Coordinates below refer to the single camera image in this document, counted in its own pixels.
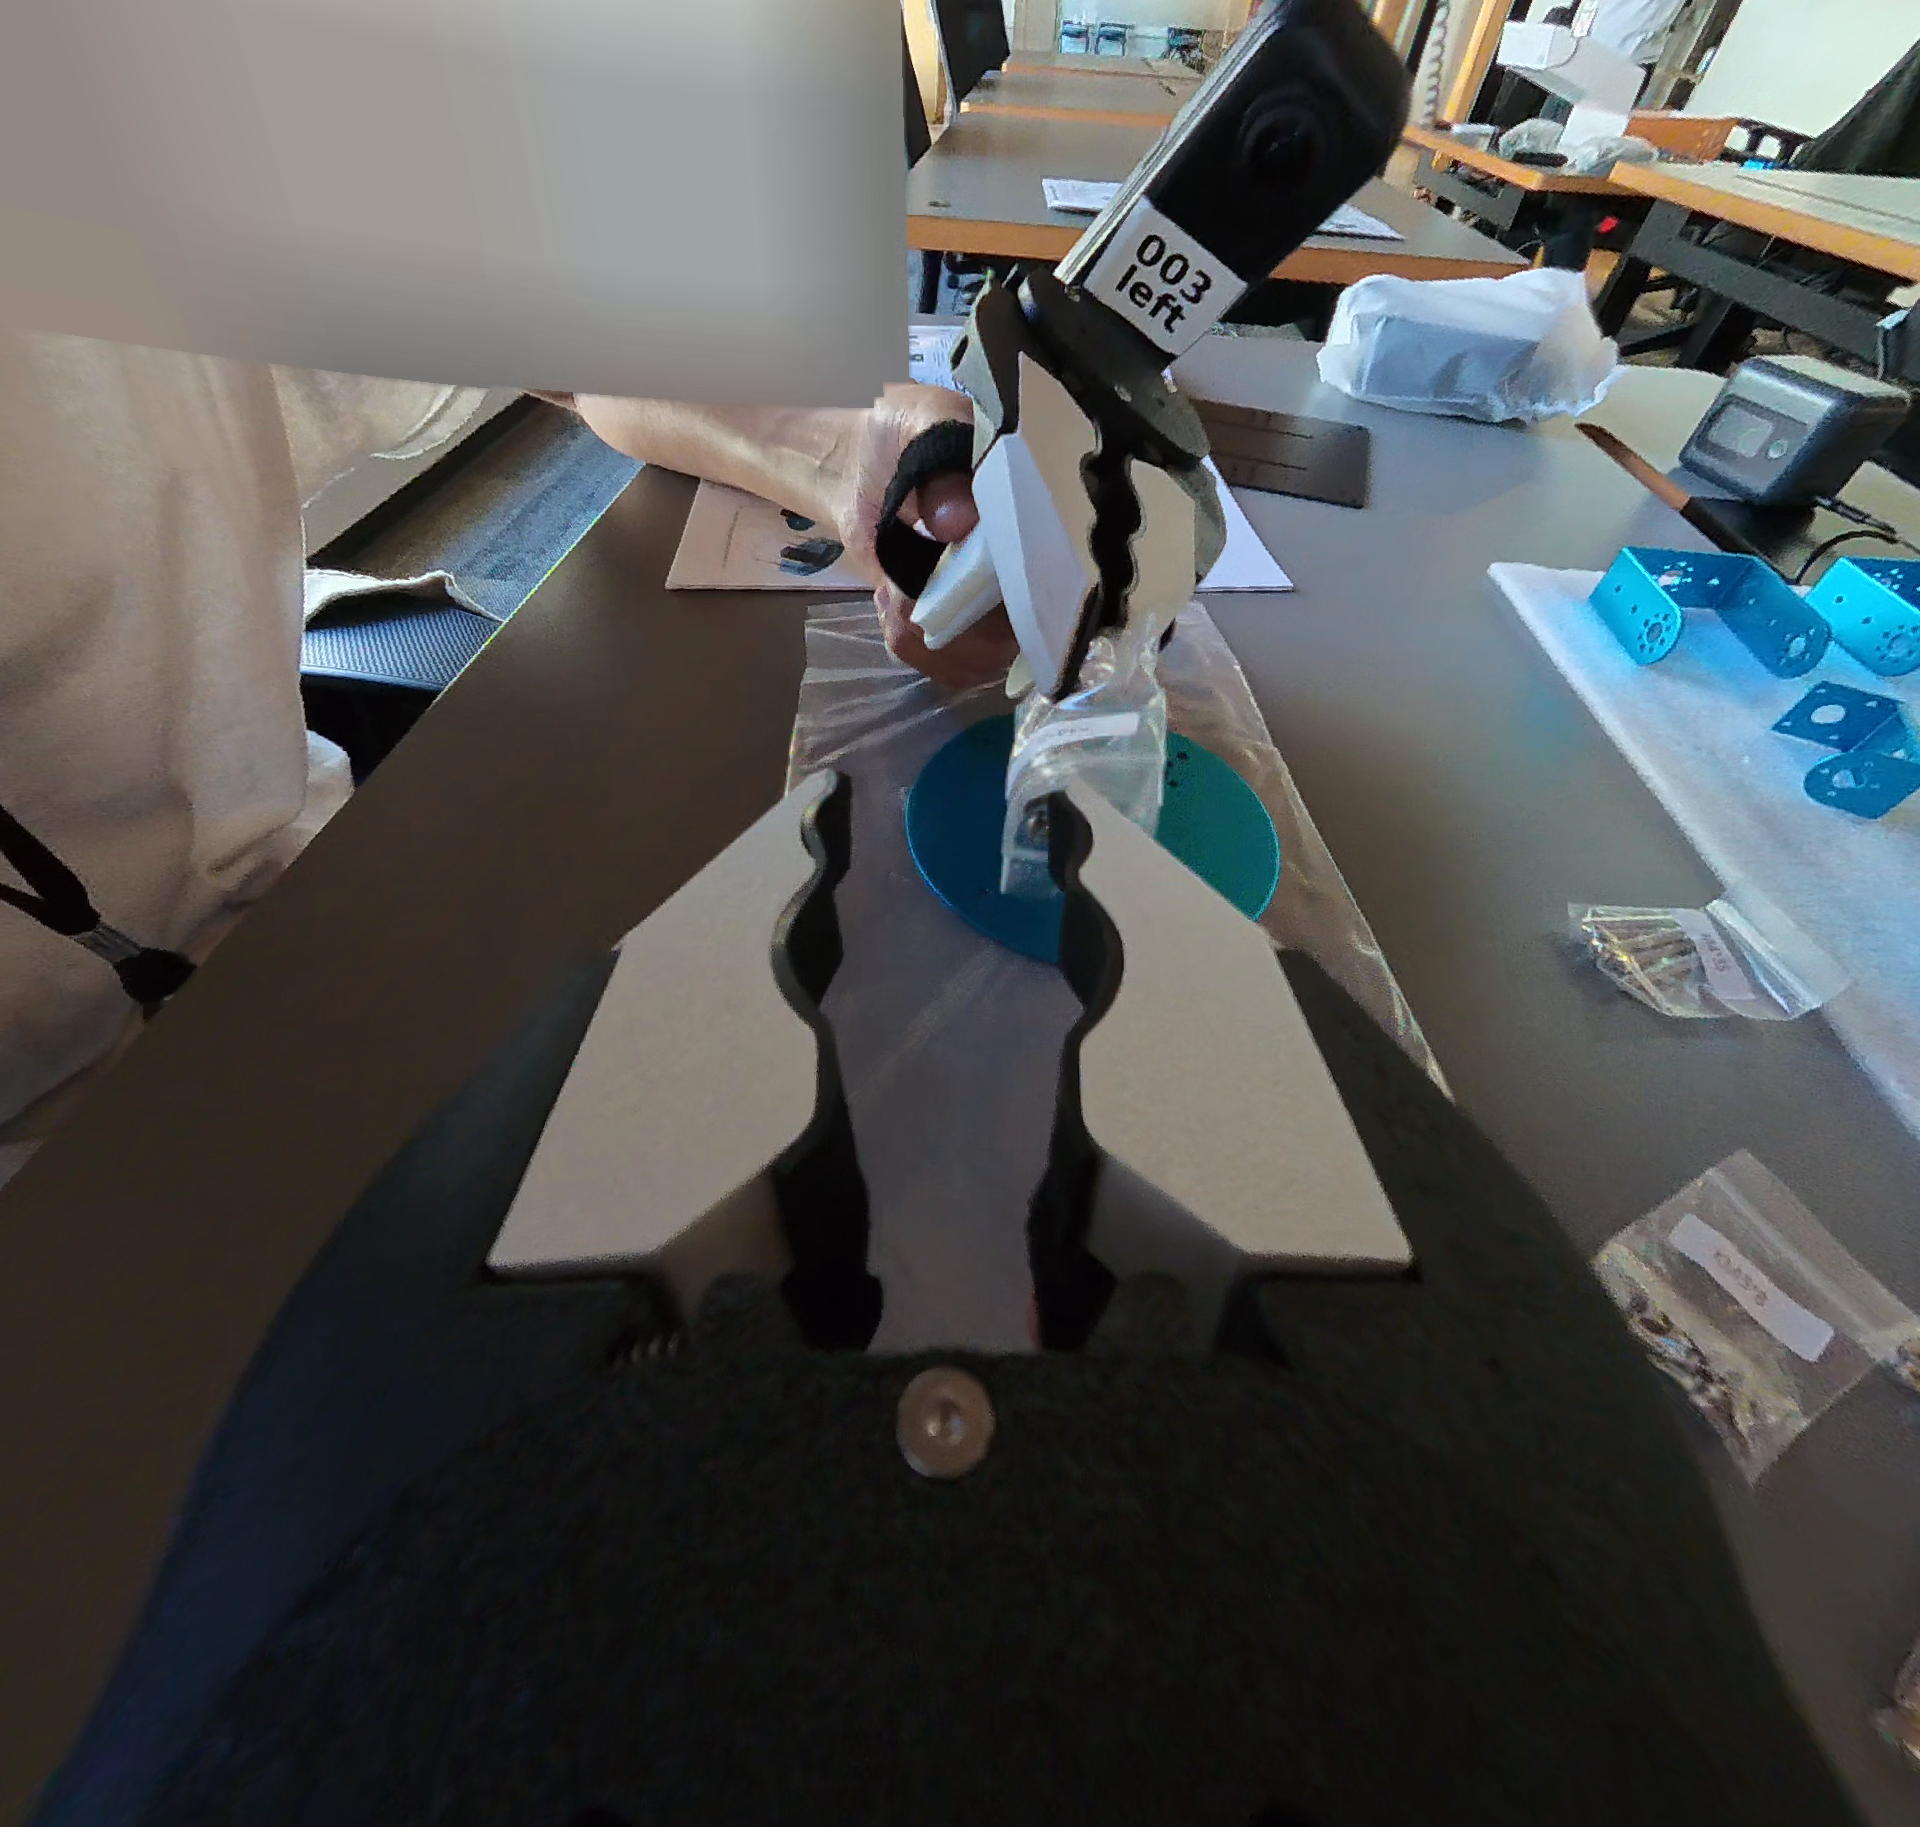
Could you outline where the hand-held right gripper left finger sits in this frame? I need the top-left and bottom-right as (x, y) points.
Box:
(489, 768), (889, 1355)

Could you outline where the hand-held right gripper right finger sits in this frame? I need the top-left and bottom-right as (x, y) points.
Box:
(1031, 789), (1414, 1355)

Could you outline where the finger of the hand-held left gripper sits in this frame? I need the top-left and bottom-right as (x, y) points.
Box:
(1105, 451), (1226, 645)
(974, 348), (1126, 709)

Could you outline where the small clear screw bag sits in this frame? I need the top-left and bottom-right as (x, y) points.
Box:
(998, 628), (1172, 898)

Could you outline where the teal round metal plate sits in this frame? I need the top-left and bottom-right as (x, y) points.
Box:
(903, 718), (1280, 961)

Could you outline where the large clear plastic bag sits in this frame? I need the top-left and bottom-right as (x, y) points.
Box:
(789, 598), (1449, 1355)

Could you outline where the person's left forearm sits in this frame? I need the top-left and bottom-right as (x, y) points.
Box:
(570, 392), (865, 501)

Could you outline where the wood-edged long desk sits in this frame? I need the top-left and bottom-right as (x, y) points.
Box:
(909, 110), (1530, 317)

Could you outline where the person's left hand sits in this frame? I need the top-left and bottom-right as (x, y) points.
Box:
(832, 389), (1025, 693)

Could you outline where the white instruction booklet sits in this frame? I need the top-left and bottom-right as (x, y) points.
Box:
(909, 326), (1295, 594)

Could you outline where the black flat metal plate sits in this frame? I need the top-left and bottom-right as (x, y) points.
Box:
(1194, 398), (1370, 511)

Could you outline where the printed paper sheet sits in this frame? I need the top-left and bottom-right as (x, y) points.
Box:
(667, 483), (900, 594)

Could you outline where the white plastic-wrapped package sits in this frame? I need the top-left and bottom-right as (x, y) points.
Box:
(1320, 267), (1623, 426)

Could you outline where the bag of long screws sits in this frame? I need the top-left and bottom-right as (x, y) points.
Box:
(1572, 898), (1856, 1023)

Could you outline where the white box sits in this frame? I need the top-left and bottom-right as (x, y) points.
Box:
(1497, 19), (1646, 116)

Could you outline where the labelled bag of short screws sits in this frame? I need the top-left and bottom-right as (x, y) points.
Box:
(1593, 1152), (1920, 1484)

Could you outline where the white foam sheet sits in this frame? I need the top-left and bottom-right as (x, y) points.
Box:
(1490, 559), (1920, 1108)

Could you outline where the grey display device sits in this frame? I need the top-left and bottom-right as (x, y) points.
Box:
(1677, 353), (1915, 511)

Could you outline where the person's white shirt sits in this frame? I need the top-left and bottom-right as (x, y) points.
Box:
(0, 333), (520, 1184)

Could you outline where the blue U-shaped metal bracket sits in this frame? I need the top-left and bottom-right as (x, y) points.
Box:
(1804, 557), (1920, 679)
(1590, 547), (1838, 679)

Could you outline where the black lanyard strap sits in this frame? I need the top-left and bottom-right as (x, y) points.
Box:
(0, 807), (196, 1020)

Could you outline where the wood-topped black-frame desk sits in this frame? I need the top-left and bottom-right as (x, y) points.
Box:
(1612, 155), (1920, 367)

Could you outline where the black device cable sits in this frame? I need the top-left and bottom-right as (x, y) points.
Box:
(1794, 501), (1920, 587)

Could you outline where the small blue metal bracket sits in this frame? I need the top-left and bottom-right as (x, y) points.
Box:
(1775, 680), (1920, 817)

